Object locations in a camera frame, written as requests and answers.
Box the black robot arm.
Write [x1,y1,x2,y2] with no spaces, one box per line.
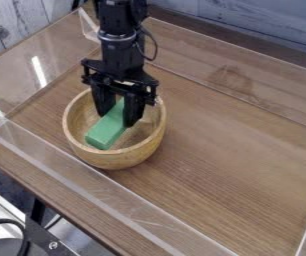
[81,0,159,127]

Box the black table leg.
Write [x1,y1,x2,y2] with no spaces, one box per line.
[30,199,46,224]

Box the green rectangular block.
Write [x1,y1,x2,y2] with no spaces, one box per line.
[85,99,125,150]

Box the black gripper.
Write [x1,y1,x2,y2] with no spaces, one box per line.
[81,31,159,128]

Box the clear acrylic tray wall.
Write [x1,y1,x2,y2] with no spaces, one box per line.
[0,15,306,256]

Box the brown wooden bowl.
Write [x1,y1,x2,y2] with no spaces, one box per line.
[61,89,167,170]

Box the black cable loop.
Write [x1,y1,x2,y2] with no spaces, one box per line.
[0,218,30,256]

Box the black metal bracket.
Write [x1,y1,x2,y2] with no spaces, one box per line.
[24,219,80,256]

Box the clear acrylic corner bracket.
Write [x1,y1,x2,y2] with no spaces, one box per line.
[78,8,100,43]

